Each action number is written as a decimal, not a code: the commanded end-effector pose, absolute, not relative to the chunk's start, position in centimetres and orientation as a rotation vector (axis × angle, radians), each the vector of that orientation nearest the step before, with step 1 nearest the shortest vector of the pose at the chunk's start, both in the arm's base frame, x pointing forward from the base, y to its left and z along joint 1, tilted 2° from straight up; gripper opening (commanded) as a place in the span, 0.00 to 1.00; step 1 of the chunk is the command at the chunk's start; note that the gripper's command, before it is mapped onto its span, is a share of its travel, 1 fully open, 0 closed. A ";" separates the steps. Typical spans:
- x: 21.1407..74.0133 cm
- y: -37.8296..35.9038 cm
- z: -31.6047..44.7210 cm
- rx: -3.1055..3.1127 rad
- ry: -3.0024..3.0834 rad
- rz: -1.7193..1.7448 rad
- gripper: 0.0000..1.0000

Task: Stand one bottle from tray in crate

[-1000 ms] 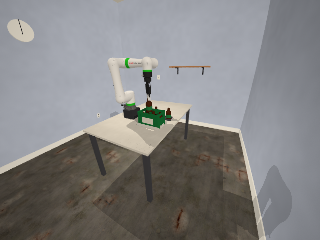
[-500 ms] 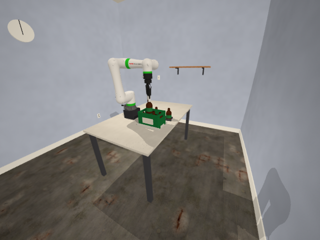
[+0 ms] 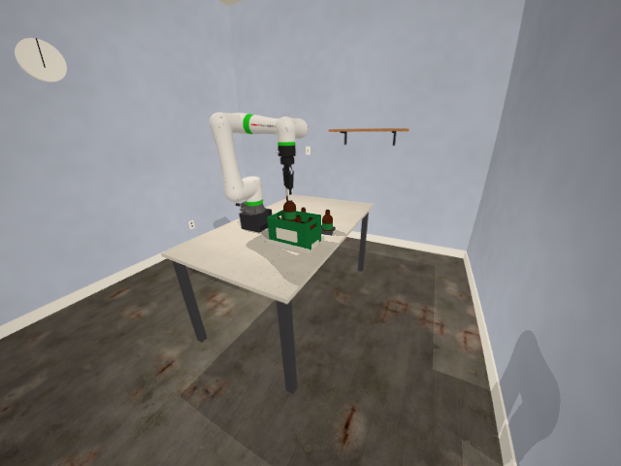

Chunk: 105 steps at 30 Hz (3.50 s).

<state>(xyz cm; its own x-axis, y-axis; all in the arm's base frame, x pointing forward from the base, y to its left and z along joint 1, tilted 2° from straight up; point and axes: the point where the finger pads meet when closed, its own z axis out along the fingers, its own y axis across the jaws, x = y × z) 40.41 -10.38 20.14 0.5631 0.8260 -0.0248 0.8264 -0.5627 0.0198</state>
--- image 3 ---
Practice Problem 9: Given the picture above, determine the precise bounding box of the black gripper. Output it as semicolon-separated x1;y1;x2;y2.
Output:
280;157;294;201

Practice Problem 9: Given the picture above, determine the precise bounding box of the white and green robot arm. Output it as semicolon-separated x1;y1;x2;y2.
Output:
210;113;308;215

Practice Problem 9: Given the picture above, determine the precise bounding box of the green bottle crate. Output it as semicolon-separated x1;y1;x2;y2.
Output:
267;210;321;250

